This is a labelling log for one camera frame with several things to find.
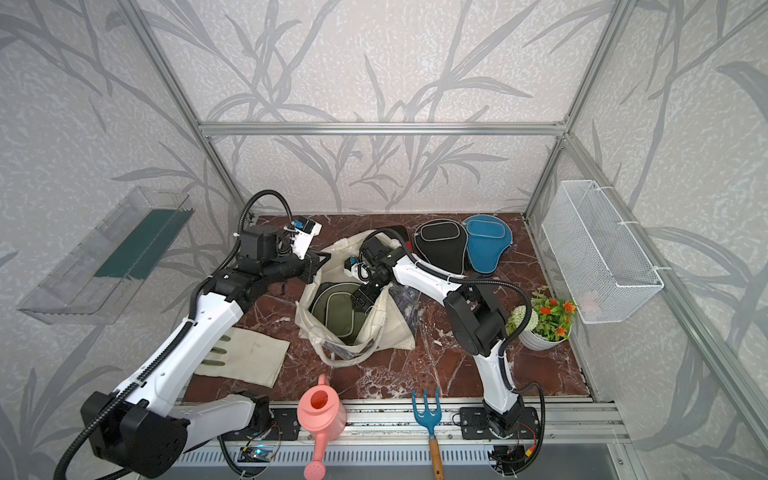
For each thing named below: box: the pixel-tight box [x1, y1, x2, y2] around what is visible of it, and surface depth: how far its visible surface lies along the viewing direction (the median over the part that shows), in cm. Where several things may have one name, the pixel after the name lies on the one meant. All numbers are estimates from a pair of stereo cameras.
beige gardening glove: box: [194, 327, 290, 389], surface depth 86 cm
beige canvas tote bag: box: [295, 230, 416, 368], surface depth 75 cm
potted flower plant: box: [505, 286, 576, 351], surface depth 79 cm
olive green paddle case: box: [308, 282, 368, 345], surface depth 88 cm
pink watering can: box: [297, 374, 347, 480], surface depth 67 cm
